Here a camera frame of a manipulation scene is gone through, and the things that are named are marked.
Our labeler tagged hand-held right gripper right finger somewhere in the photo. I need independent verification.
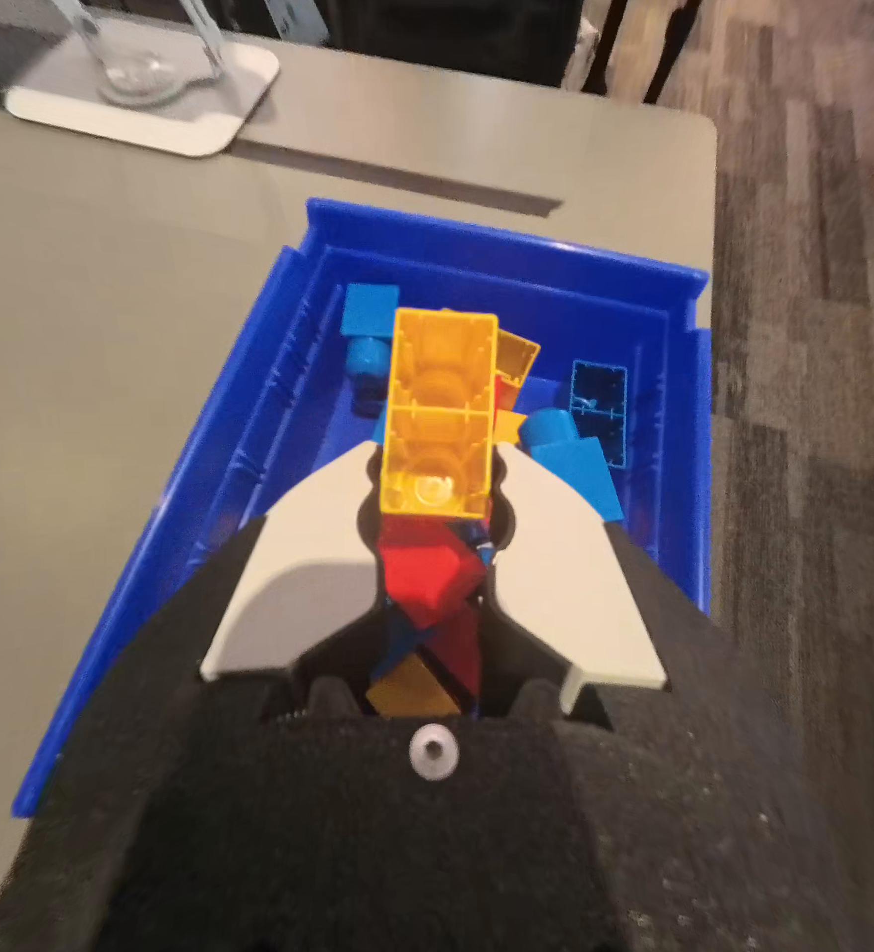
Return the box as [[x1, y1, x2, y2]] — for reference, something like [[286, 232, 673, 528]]
[[480, 440, 667, 715]]

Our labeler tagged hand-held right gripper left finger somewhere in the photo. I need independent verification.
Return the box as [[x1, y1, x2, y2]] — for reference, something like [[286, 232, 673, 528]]
[[199, 440, 395, 681]]

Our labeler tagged heap of mega blocks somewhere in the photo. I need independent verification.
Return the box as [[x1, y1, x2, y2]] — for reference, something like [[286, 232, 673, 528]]
[[340, 283, 627, 721]]

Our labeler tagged yellow two-stud mega block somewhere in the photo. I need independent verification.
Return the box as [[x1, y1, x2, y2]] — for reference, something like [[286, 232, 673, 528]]
[[381, 308, 499, 518]]

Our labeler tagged blue plastic bin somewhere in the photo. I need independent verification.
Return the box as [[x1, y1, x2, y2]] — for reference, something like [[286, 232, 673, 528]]
[[11, 197, 712, 819]]

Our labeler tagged white pad on table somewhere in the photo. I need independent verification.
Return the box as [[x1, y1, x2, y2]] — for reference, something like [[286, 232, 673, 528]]
[[4, 0, 282, 159]]

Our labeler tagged black floor stand pole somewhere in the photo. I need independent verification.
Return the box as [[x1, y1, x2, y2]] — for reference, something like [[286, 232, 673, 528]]
[[601, 0, 706, 105]]

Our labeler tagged grey printed sheet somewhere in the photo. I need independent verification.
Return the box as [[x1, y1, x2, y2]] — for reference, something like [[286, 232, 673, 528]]
[[273, 0, 330, 46]]

